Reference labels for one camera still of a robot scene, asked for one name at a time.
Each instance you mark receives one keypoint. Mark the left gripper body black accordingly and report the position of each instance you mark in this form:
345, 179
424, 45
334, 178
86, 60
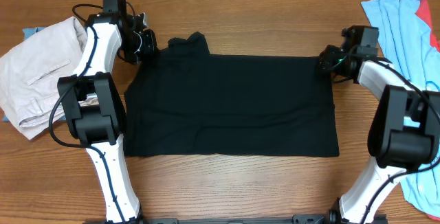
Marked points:
139, 46

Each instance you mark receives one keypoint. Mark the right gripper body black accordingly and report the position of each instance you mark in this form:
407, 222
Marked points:
332, 62

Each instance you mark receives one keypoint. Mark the black shirt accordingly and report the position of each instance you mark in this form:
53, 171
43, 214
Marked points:
187, 101

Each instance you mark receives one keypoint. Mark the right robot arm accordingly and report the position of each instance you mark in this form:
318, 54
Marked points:
404, 135

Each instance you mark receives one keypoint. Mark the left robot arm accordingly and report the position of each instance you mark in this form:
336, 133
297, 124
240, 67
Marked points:
93, 108

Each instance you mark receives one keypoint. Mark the light blue t-shirt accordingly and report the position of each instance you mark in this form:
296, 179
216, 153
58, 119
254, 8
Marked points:
407, 40

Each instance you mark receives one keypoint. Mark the blue folded jeans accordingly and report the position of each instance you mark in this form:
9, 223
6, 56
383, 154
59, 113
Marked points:
29, 73

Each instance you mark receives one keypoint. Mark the beige folded trousers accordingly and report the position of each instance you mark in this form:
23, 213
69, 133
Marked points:
73, 49

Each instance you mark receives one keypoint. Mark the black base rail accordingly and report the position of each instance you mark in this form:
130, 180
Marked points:
295, 219

